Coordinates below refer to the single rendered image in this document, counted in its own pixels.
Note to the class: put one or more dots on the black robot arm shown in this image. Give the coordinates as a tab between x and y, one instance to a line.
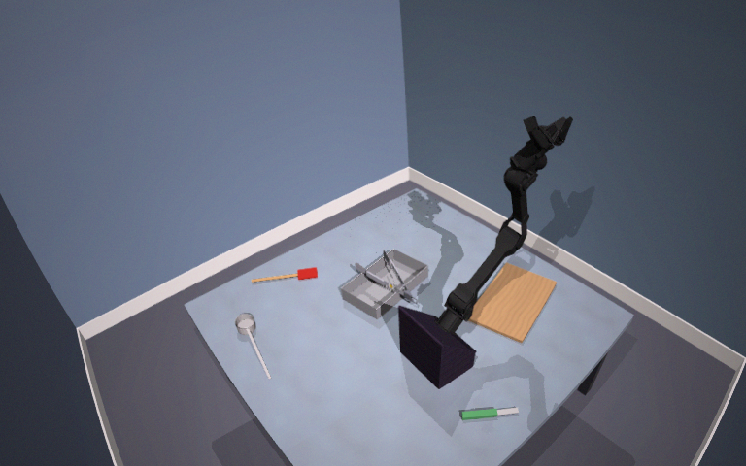
518	178

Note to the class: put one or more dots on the grey measuring scoop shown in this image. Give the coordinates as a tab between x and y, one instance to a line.
245	325

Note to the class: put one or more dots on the light brown wooden board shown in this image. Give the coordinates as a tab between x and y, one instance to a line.
513	302

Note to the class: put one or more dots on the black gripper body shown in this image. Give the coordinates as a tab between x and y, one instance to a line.
540	145

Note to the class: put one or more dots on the red spatula with wooden handle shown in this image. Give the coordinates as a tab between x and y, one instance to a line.
306	273

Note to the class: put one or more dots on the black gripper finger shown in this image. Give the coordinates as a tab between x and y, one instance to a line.
552	131
565	128

